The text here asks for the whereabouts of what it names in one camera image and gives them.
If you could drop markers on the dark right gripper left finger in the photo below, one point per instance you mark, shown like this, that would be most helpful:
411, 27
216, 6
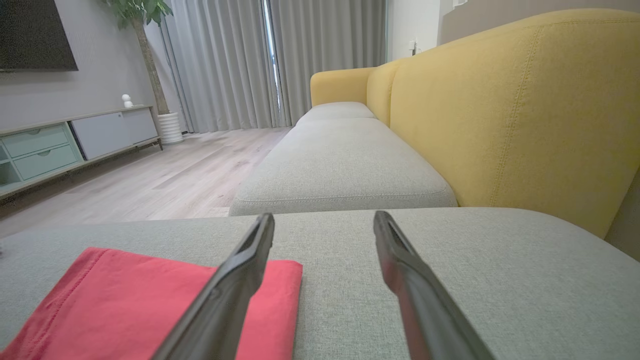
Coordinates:
225, 300

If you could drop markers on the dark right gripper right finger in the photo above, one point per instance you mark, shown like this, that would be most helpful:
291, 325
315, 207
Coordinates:
425, 310

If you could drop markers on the red garment with striped trim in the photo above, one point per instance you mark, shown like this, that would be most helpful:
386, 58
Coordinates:
100, 300

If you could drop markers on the large grey sofa seat cushion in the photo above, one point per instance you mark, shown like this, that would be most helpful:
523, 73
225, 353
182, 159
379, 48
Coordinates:
500, 280

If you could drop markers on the pale green television cabinet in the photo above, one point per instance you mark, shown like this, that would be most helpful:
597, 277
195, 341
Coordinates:
100, 132

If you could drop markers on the yellow and grey sofa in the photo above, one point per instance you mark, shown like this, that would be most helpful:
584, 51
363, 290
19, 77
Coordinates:
500, 110

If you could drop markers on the small white figurine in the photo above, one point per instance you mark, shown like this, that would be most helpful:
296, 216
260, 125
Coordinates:
127, 101

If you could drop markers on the grey curtain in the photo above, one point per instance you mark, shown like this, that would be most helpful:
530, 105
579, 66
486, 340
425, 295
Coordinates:
325, 35
220, 65

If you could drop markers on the green indoor tree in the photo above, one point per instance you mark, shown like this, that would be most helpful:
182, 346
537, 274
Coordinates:
142, 30

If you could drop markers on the white wall switch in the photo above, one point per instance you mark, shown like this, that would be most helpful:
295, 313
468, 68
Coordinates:
413, 47

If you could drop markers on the black wall television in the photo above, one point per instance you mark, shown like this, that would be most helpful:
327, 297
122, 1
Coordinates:
30, 35

